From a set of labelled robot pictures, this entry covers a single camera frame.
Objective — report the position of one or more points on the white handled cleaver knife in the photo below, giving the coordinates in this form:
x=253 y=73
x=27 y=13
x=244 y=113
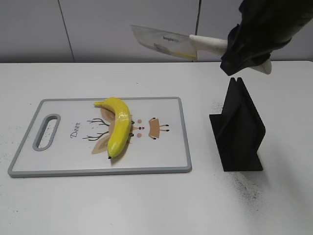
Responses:
x=178 y=45

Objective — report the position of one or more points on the yellow plastic banana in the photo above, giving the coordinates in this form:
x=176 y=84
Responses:
x=122 y=124

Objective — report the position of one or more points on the white grey-rimmed cutting board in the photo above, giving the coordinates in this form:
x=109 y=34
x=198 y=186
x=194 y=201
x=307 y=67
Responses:
x=69 y=137

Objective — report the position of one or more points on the black knife stand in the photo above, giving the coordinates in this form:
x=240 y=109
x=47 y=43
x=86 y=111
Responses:
x=238 y=130

